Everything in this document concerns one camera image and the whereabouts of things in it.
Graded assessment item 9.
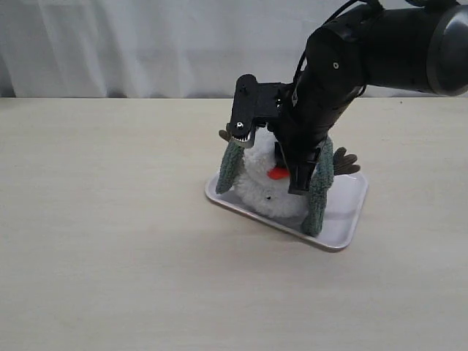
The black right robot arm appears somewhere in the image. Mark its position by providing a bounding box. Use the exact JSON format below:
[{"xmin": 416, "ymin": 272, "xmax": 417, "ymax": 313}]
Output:
[{"xmin": 274, "ymin": 1, "xmax": 467, "ymax": 195}]

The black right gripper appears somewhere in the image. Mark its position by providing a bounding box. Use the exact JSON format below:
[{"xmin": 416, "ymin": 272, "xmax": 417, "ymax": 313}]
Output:
[{"xmin": 268, "ymin": 82, "xmax": 357, "ymax": 195}]

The white plush snowman toy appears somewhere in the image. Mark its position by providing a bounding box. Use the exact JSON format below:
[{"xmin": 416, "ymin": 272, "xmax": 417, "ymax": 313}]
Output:
[{"xmin": 218, "ymin": 123, "xmax": 361, "ymax": 221}]

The green knitted scarf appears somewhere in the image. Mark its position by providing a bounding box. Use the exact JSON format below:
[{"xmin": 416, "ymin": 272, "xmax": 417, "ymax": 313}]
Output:
[{"xmin": 215, "ymin": 135, "xmax": 335, "ymax": 237}]

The white rectangular plastic tray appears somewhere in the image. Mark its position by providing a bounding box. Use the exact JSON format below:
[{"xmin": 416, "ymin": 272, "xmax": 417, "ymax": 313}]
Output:
[{"xmin": 204, "ymin": 171, "xmax": 369, "ymax": 252}]

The white backdrop curtain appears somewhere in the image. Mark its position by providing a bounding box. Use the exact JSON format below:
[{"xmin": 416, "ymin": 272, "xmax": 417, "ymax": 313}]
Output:
[{"xmin": 1, "ymin": 1, "xmax": 340, "ymax": 98}]

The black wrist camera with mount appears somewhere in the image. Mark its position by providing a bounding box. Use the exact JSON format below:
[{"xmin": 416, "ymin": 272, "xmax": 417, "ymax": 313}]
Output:
[{"xmin": 228, "ymin": 74, "xmax": 293, "ymax": 148}]

